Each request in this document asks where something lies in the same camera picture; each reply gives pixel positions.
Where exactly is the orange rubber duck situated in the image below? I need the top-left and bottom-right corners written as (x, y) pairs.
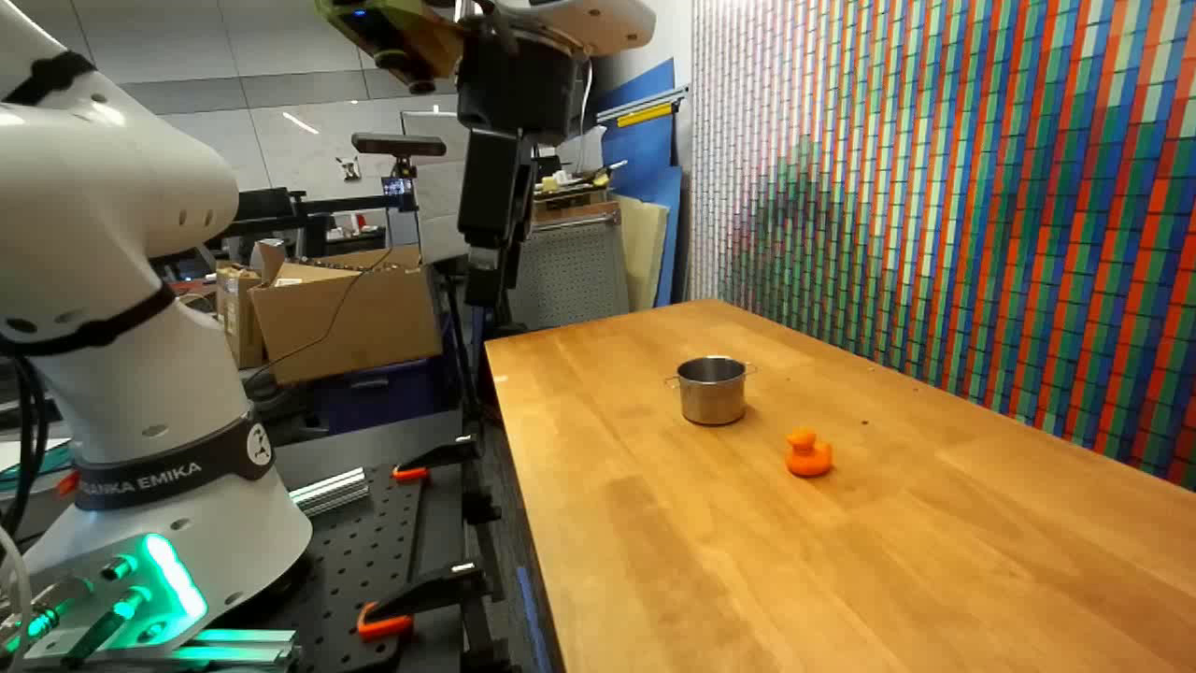
top-left (786, 431), bottom-right (833, 478)

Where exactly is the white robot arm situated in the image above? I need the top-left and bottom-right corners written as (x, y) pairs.
top-left (0, 0), bottom-right (311, 659)

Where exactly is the small steel pot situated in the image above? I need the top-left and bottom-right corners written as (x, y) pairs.
top-left (675, 354), bottom-right (746, 428)

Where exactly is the orange black clamp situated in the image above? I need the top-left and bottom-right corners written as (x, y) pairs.
top-left (389, 438), bottom-right (477, 483)
top-left (355, 562), bottom-right (485, 645)

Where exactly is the brown cardboard box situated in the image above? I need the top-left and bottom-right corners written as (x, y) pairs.
top-left (215, 248), bottom-right (439, 387)

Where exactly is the aluminium extrusion bar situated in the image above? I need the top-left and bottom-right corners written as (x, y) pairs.
top-left (291, 468), bottom-right (368, 517)

